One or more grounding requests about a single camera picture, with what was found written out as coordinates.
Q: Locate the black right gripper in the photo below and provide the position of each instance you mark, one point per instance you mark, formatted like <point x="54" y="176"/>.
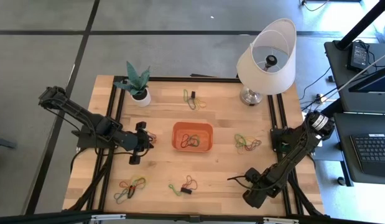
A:
<point x="254" y="197"/>

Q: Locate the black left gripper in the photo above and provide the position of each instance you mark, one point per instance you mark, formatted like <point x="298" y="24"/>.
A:
<point x="136" y="140"/>

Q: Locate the orange rubber band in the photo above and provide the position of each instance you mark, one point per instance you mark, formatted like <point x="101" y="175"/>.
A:
<point x="154" y="137"/>

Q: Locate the thin black rubber band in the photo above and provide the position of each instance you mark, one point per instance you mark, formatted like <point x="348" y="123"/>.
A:
<point x="130" y="193"/>
<point x="189" y="140"/>

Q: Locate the orange plastic bin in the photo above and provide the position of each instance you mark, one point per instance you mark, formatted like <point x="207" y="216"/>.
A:
<point x="207" y="146"/>

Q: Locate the small wide black rubber band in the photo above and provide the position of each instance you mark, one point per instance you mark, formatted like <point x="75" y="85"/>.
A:
<point x="193" y="94"/>

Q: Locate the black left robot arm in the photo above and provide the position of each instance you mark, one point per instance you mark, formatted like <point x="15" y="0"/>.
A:
<point x="86" y="116"/>

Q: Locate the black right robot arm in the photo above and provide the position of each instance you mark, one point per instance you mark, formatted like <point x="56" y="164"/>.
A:
<point x="291" y="152"/>

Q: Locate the wide green rubber band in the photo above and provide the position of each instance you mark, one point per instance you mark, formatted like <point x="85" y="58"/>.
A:
<point x="175" y="190"/>

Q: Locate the snake plant in white pot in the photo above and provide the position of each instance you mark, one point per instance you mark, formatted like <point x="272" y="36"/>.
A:
<point x="144" y="101"/>

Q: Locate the black caster wheel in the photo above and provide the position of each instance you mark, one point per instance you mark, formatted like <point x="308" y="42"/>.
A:
<point x="341" y="181"/>

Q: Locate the black side desk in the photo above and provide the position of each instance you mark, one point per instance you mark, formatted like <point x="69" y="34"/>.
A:
<point x="338" y="77"/>
<point x="344" y="149"/>

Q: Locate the white shade table lamp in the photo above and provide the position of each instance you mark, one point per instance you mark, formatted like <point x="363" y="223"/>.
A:
<point x="273" y="84"/>

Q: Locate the white power strip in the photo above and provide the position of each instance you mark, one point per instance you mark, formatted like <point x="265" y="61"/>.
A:
<point x="320" y="99"/>

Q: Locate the black keyboard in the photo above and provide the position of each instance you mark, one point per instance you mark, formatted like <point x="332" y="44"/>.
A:
<point x="372" y="152"/>

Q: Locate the grey chair leg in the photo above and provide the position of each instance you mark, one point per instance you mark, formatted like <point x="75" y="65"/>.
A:
<point x="2" y="142"/>

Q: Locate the black computer monitor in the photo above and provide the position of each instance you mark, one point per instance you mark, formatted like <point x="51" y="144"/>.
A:
<point x="375" y="82"/>

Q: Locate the black power adapter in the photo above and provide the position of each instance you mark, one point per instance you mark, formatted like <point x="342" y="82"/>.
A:
<point x="357" y="57"/>

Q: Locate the black stand pole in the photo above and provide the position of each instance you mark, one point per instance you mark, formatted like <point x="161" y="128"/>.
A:
<point x="360" y="26"/>

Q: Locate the silver bracket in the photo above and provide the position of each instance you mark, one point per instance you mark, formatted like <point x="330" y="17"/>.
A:
<point x="280" y="220"/>
<point x="108" y="217"/>

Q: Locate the black frame rail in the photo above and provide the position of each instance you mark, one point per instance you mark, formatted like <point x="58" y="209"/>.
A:
<point x="270" y="109"/>
<point x="119" y="102"/>
<point x="179" y="79"/>
<point x="280" y="109"/>
<point x="111" y="102"/>

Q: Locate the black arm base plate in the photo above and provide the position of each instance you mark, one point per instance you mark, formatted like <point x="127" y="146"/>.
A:
<point x="83" y="141"/>
<point x="274" y="137"/>

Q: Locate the long black frame beam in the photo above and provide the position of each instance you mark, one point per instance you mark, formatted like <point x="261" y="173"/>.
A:
<point x="164" y="217"/>

